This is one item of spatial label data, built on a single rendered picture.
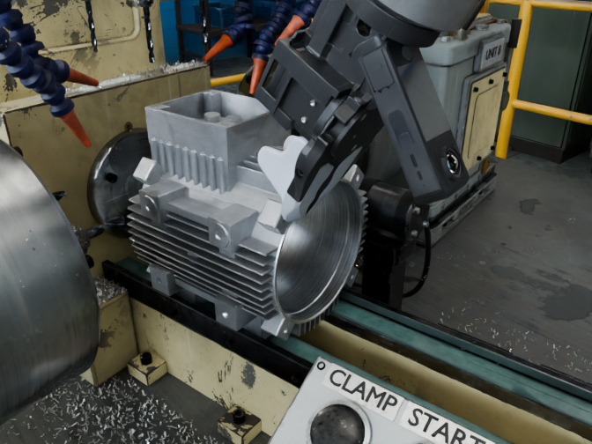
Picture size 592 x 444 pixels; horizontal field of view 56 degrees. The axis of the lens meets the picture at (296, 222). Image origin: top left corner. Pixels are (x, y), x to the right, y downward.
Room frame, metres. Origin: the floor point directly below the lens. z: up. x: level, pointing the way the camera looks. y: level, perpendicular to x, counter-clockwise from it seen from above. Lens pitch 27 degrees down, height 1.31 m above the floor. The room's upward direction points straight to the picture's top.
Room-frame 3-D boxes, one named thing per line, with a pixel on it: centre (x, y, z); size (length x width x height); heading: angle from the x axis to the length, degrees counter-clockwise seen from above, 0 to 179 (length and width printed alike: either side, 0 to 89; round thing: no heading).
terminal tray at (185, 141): (0.59, 0.08, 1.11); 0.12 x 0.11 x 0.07; 52
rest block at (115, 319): (0.58, 0.25, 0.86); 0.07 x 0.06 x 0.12; 143
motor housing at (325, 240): (0.56, 0.05, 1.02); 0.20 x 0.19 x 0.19; 52
